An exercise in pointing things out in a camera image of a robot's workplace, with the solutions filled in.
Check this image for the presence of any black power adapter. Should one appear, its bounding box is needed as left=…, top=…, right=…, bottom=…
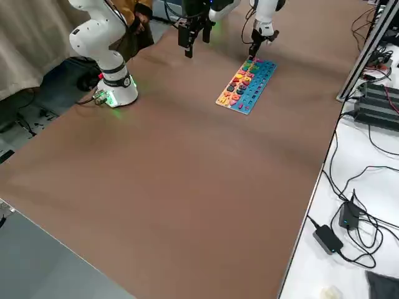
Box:
left=338, top=200, right=364, bottom=231
left=312, top=224, right=345, bottom=256

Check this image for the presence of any beige curtain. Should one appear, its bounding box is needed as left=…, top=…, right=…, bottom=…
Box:
left=0, top=0, right=87, bottom=101

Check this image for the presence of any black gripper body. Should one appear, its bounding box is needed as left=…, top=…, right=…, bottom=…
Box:
left=251, top=28, right=266, bottom=51
left=182, top=0, right=216, bottom=31

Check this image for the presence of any person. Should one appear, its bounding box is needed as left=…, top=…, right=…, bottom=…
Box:
left=110, top=0, right=155, bottom=62

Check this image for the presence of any black finned power supply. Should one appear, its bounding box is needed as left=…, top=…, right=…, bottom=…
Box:
left=353, top=81, right=399, bottom=132

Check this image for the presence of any blue wooden toy board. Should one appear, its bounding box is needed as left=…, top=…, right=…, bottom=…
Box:
left=215, top=57, right=278, bottom=116

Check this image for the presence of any white side table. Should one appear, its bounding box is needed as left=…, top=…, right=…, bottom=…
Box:
left=277, top=0, right=399, bottom=299

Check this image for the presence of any grey cabinet top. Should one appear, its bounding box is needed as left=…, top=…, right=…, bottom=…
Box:
left=0, top=199, right=137, bottom=299

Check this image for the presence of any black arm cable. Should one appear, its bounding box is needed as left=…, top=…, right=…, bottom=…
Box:
left=241, top=6, right=255, bottom=46
left=163, top=0, right=188, bottom=23

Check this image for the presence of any aluminium frame post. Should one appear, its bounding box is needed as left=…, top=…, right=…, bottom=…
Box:
left=335, top=0, right=399, bottom=102

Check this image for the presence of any dark grey cloth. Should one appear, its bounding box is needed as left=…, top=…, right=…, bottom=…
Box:
left=364, top=270, right=399, bottom=299

